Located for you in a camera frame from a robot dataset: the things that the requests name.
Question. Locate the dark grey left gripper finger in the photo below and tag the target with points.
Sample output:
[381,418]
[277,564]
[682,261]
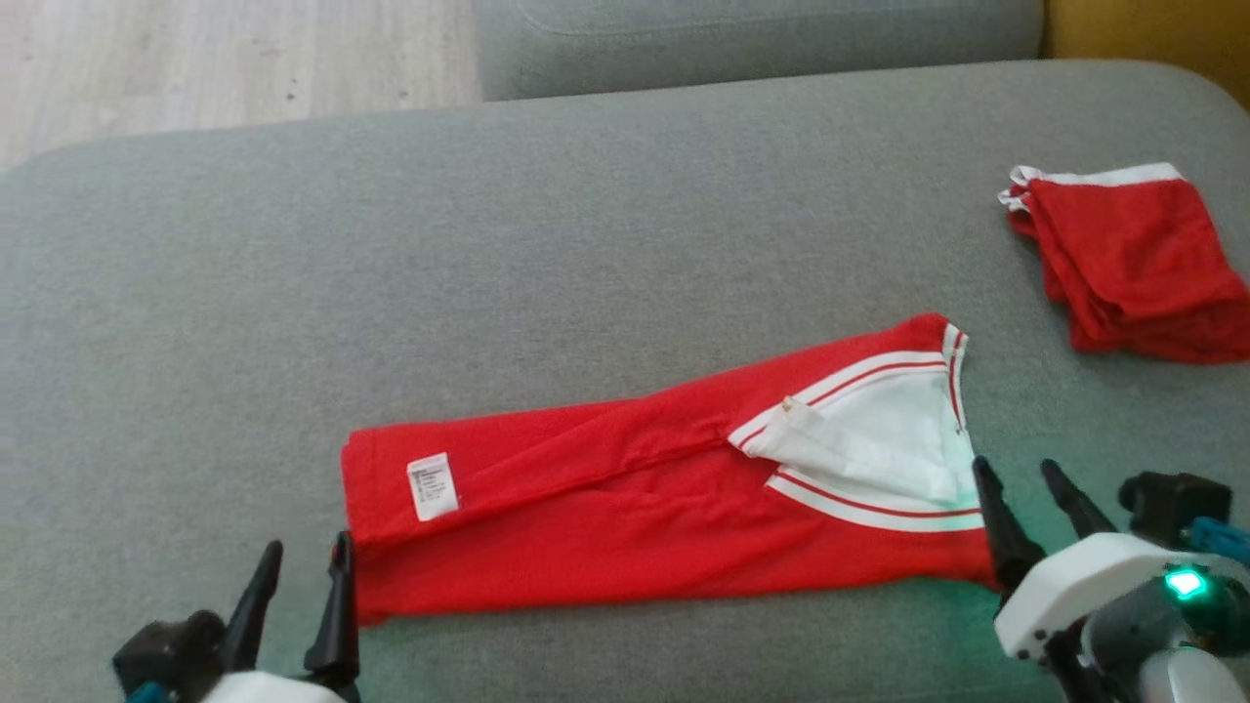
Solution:
[337,625]
[254,605]

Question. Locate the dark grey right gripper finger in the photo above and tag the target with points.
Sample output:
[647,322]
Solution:
[1079,508]
[1006,547]

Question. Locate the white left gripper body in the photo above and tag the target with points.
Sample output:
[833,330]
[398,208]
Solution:
[273,688]

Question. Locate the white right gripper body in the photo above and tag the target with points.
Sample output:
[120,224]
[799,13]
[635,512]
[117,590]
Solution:
[1084,586]

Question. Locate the red Bulls jersey white trim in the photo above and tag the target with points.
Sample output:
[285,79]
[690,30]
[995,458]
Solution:
[635,508]

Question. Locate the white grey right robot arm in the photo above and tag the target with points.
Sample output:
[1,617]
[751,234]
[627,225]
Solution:
[1191,683]

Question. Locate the red shorts with white trim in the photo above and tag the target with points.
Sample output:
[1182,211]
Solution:
[1143,264]

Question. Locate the large grey sofa seat cushion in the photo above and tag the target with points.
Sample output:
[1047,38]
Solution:
[391,244]

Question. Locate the wide yellow sofa backrest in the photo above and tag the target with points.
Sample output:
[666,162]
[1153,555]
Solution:
[1152,34]

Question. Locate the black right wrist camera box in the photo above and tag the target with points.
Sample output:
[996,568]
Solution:
[1172,503]

